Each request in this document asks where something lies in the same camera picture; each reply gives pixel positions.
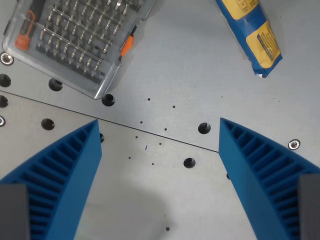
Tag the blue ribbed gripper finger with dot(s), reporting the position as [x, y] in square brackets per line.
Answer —
[72, 180]
[247, 180]

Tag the blue and yellow snack bag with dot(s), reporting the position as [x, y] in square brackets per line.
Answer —
[252, 32]

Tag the silver table bolt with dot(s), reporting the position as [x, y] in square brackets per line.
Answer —
[1, 121]
[294, 144]
[5, 59]

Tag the clear screwdriver bit set case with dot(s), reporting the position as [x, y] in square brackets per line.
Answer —
[75, 42]

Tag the orange case latch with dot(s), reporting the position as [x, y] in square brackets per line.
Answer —
[126, 45]

